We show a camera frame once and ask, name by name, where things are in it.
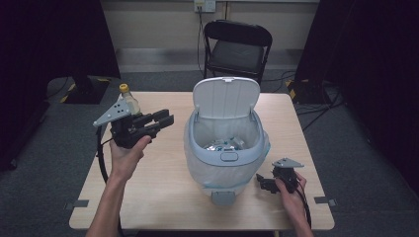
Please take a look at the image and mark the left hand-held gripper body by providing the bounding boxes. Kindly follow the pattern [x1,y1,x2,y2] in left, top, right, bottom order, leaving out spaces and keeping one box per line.
[92,97,156,150]

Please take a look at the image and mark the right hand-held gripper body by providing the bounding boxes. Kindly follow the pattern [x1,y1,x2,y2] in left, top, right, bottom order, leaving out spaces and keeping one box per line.
[271,157,305,195]

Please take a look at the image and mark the white translucent trash bag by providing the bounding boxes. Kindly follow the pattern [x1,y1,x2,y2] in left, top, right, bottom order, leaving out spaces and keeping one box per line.
[183,113,272,199]

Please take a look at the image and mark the grey white pedal trash can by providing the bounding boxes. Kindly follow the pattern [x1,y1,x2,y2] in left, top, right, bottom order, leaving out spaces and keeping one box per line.
[183,76,272,207]

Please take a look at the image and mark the person's right hand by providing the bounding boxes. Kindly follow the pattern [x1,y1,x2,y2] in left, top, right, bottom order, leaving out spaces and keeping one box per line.
[274,171,308,213]

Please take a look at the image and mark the person's left hand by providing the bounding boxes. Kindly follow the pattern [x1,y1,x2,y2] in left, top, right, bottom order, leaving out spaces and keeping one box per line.
[109,134,153,183]

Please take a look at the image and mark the clear bottle with yellow cap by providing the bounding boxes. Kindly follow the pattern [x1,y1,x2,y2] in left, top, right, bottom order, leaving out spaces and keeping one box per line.
[119,82,141,116]

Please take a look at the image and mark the grey tape strip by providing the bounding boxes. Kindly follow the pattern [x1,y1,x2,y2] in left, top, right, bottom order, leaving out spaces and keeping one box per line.
[63,198,90,211]
[313,196,338,208]

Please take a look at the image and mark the black stand base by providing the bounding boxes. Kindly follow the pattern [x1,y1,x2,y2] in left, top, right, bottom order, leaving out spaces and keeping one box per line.
[285,78,331,107]
[61,76,112,106]

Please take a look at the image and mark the dark curtain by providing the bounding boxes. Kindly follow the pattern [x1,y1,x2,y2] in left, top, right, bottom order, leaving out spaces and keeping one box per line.
[293,0,419,196]
[0,0,122,173]

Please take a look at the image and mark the black folding chair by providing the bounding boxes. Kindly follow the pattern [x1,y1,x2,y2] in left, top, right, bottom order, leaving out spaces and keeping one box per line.
[203,19,274,87]

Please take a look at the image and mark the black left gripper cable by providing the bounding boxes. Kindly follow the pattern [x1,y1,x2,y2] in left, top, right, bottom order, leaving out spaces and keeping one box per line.
[95,125,125,237]

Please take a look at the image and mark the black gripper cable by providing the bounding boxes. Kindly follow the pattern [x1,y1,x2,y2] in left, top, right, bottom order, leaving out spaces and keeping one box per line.
[95,125,125,237]
[295,179,313,229]

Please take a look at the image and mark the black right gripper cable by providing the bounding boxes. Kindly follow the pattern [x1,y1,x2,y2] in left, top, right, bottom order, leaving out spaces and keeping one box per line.
[295,179,313,229]

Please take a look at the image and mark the black floor cables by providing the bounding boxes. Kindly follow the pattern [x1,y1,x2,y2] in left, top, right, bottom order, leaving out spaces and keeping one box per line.
[295,80,346,132]

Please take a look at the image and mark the black cable from wall outlet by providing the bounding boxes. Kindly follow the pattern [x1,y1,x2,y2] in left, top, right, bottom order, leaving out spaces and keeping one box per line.
[196,5,208,77]

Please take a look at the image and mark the white wall outlet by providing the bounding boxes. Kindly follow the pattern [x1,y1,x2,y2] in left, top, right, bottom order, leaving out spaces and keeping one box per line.
[193,0,217,14]

